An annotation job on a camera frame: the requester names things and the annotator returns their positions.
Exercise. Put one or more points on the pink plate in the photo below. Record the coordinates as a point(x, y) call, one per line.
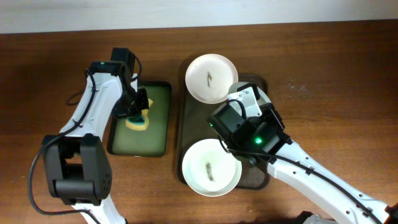
point(209, 77)

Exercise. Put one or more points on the white plate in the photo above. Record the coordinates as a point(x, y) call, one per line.
point(209, 170)

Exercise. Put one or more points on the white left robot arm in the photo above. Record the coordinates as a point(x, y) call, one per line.
point(76, 165)

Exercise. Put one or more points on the green water tray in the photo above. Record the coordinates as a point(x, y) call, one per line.
point(150, 142)

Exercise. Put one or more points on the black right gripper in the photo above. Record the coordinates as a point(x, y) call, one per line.
point(265, 107)

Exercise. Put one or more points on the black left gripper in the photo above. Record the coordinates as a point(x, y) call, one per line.
point(137, 106)

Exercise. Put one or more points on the yellow green sponge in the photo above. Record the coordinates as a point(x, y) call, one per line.
point(140, 123)

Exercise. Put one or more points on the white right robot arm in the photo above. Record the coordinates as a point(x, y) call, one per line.
point(249, 127)

